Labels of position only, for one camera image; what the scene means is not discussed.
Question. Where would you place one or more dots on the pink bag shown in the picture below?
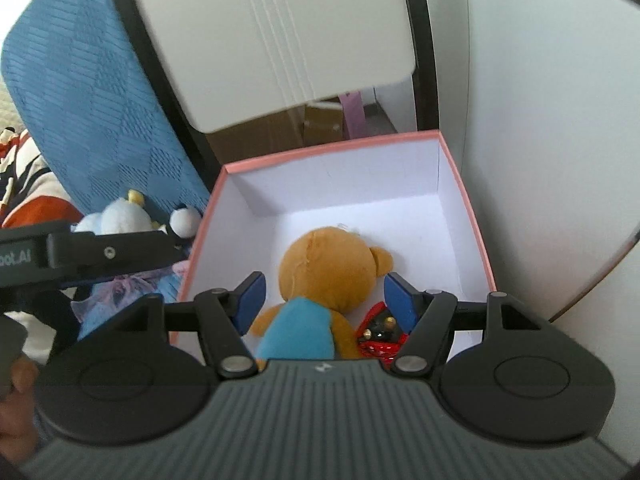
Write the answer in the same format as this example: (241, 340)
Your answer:
(352, 115)

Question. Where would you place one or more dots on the pale purple plush toy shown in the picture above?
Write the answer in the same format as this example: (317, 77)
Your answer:
(125, 292)

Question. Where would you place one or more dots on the person's left hand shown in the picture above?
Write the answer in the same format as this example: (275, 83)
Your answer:
(17, 377)

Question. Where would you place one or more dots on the blue textured cushion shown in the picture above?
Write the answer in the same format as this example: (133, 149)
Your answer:
(85, 85)

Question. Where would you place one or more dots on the panda plush toy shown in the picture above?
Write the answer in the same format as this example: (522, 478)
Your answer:
(182, 220)

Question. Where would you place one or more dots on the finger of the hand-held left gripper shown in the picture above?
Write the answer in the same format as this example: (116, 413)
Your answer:
(110, 252)

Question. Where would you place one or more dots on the pink cardboard box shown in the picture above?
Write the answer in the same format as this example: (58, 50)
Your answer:
(350, 195)

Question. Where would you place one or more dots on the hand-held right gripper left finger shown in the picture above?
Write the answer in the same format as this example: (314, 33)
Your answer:
(251, 301)

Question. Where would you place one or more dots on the striped orange white plush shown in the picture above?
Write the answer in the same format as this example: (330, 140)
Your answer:
(30, 180)

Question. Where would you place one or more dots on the black frame bar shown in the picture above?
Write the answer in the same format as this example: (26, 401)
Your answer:
(422, 35)

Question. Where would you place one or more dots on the brown cardboard box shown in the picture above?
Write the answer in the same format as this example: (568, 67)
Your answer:
(322, 125)

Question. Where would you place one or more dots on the blue and white plush toy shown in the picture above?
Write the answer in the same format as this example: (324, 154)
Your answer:
(120, 215)

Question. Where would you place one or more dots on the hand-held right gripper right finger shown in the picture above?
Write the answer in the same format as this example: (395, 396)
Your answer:
(400, 301)

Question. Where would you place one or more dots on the red and black plush toy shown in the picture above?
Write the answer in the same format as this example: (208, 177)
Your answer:
(377, 332)

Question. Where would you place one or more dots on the brown teddy bear blue shirt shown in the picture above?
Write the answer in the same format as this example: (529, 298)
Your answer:
(325, 270)

